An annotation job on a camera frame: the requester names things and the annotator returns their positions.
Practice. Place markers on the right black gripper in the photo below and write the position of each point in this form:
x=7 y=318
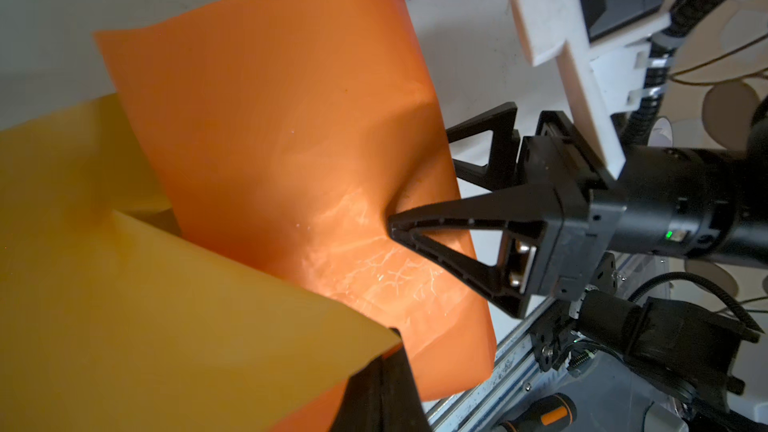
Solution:
x=544 y=237

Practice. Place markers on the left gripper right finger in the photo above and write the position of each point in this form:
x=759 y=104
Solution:
x=402 y=407

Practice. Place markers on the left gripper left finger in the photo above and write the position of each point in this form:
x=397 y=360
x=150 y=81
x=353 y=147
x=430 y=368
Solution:
x=361 y=406

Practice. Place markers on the yellow orange wrapping paper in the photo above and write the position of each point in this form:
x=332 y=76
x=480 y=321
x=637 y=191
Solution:
x=206 y=249

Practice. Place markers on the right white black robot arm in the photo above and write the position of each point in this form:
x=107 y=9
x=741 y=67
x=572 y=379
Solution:
x=700 y=204

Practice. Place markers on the black orange screwdriver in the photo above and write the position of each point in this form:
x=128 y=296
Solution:
x=553 y=413

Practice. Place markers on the aluminium front rail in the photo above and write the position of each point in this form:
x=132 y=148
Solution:
x=607 y=395

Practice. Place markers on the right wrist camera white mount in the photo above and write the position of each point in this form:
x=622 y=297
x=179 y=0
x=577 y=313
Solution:
x=602 y=49

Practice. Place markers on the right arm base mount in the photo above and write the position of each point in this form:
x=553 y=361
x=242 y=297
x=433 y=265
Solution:
x=683 y=349

